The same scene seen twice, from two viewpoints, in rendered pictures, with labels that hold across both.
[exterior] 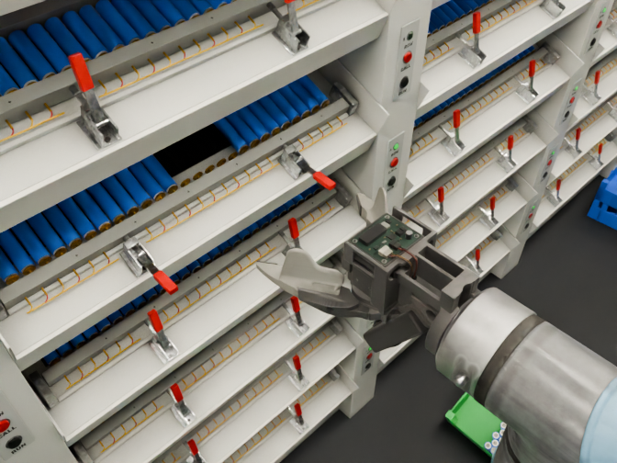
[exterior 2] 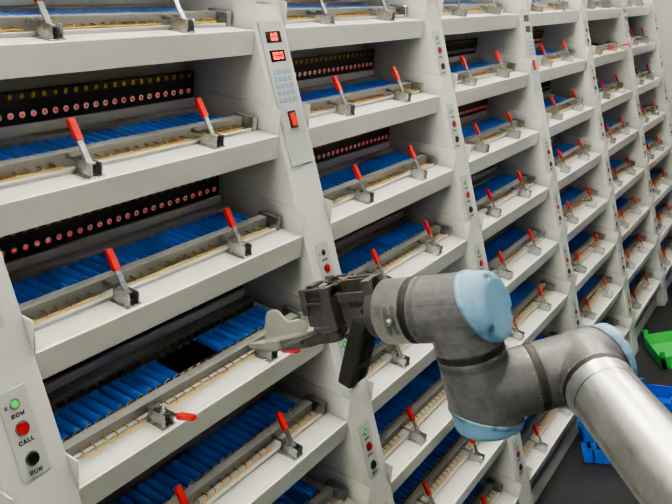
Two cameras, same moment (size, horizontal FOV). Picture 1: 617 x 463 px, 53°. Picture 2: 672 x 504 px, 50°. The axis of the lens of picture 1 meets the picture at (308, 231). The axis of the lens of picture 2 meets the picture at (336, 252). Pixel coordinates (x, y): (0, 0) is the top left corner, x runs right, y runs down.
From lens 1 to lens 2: 65 cm
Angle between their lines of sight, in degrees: 36
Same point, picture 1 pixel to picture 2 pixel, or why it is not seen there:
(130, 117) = (144, 294)
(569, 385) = (439, 280)
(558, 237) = (566, 487)
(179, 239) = (189, 406)
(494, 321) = (393, 281)
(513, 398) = (416, 305)
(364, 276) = (317, 311)
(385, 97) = not seen: hidden behind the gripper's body
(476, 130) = (417, 350)
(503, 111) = not seen: hidden behind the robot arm
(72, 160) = (112, 315)
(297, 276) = (277, 334)
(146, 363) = not seen: outside the picture
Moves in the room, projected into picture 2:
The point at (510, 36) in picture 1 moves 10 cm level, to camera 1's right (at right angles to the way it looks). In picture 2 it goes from (408, 269) to (445, 258)
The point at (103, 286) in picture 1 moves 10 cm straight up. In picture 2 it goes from (137, 439) to (119, 378)
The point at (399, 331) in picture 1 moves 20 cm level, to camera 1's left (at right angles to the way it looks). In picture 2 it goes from (353, 342) to (213, 382)
